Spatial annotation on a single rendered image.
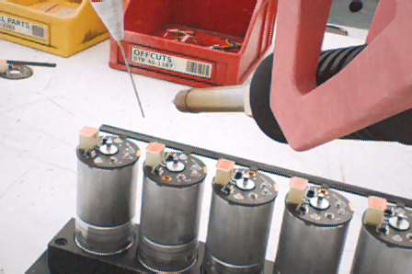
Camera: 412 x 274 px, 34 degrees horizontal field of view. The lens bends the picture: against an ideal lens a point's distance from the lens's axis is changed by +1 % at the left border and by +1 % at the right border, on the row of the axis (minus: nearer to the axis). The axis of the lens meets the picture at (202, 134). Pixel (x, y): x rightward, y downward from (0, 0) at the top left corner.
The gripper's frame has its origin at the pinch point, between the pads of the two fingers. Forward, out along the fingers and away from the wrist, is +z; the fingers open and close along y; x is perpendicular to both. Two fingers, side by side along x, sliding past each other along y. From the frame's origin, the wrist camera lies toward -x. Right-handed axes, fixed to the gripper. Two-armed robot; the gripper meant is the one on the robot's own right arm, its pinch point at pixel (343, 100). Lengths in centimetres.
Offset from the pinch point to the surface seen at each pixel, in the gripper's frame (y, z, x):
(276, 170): -4.3, 9.7, -3.5
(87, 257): 2.5, 14.6, -3.6
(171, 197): 0.0, 10.4, -3.6
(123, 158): 1.1, 11.0, -5.8
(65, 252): 3.2, 14.9, -4.2
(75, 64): -4.7, 27.7, -24.4
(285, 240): -3.3, 9.7, -0.7
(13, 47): -1.1, 29.7, -28.2
